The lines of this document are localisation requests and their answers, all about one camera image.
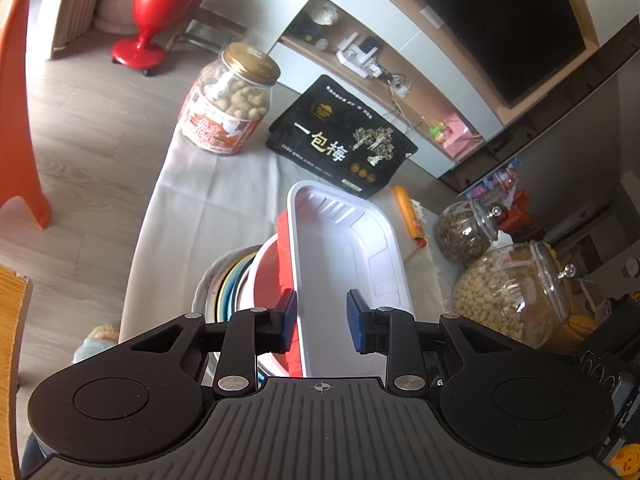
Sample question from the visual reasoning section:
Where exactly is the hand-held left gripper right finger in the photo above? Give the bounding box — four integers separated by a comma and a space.
346, 288, 512, 397

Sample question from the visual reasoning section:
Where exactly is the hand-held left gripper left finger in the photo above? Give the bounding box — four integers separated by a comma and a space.
118, 288, 299, 397

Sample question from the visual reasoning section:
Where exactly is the white plastic bowl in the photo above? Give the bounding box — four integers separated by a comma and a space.
235, 236, 302, 377

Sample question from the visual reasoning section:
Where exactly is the blue enamel bowl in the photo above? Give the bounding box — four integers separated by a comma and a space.
226, 256, 262, 383

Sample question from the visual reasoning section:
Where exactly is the red white rectangular tray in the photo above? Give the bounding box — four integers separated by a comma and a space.
275, 179, 416, 379

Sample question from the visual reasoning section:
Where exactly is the cream ceramic bowl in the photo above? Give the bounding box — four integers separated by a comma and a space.
219, 255, 257, 322

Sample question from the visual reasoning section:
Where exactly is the stainless steel bowl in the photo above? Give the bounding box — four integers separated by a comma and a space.
212, 254, 251, 322

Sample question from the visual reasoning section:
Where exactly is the floral white plate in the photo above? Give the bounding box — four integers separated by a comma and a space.
192, 247, 261, 387

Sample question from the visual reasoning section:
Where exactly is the yellow sofa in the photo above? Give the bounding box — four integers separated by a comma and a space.
554, 314, 599, 344

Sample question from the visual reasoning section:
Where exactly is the orange chopstick packet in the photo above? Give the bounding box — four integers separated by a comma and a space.
393, 185, 428, 261

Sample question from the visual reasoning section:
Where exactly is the small glass seed jar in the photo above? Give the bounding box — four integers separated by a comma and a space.
434, 198, 512, 264

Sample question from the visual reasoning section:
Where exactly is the white tablecloth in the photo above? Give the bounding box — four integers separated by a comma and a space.
119, 124, 452, 362

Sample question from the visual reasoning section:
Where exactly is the large glass peanut jar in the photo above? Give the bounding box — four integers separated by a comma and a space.
452, 239, 577, 349

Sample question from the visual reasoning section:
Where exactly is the black snack bag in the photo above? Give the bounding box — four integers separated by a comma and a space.
265, 74, 419, 200

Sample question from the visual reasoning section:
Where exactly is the pastel knitted item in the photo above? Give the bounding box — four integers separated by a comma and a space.
74, 324, 122, 363

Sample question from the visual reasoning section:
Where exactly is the colourful toy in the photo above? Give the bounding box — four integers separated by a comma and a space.
469, 159, 524, 197

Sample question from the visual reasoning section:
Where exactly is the pink box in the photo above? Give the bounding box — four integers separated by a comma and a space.
442, 112, 482, 159

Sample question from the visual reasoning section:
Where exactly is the plastic jar of coated peanuts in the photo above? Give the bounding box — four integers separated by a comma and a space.
179, 42, 282, 157

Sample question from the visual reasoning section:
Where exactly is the white router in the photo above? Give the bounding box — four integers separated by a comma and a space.
335, 32, 384, 79

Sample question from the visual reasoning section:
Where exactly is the wooden board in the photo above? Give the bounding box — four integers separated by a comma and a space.
0, 264, 34, 480

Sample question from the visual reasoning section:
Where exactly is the white wooden TV cabinet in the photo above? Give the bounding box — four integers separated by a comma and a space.
269, 0, 507, 182

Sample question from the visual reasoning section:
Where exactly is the shell ornament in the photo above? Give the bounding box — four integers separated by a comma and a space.
304, 0, 342, 29

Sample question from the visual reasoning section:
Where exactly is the black television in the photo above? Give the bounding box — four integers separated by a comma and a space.
379, 0, 602, 107

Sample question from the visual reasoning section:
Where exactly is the orange plastic chair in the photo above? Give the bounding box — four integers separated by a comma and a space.
0, 0, 52, 231

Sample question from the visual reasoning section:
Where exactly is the red vase-shaped bin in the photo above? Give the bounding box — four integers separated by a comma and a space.
110, 0, 221, 69

